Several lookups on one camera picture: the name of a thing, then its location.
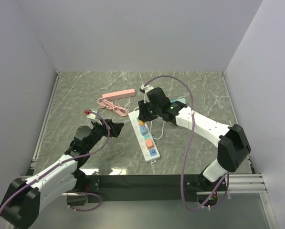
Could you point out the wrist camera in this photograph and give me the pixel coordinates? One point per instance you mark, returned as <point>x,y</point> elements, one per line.
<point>93,116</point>
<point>144,89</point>

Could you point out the white multicolour power strip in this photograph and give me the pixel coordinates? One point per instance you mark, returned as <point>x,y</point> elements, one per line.
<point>150,155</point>

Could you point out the blue charger plug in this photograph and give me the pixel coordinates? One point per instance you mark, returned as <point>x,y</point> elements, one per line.
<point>143,130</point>

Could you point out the pink charger plug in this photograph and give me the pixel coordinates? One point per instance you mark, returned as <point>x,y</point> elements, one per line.
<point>149,144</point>

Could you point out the teal triangular socket adapter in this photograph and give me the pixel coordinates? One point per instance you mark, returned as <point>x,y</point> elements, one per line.
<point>182,100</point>

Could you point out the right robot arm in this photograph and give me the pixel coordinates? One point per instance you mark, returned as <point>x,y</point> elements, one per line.
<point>231,141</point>

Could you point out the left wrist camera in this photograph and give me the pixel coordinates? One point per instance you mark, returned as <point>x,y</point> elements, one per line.
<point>93,116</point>

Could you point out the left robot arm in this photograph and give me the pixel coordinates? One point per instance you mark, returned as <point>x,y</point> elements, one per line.
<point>25,199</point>

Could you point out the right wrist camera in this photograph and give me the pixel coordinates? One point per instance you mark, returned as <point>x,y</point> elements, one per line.
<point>144,89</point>

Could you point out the orange charger plug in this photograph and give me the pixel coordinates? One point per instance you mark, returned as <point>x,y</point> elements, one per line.
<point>141,123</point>

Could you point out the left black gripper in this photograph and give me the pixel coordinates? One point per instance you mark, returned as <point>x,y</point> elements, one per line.
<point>115,128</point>

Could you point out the black base bar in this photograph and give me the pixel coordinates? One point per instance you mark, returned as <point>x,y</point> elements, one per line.
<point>133,187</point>

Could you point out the pink power strip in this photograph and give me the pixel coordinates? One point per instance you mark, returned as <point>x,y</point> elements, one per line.
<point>119,94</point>

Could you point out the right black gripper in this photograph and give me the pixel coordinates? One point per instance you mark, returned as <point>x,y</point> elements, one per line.
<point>143,115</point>

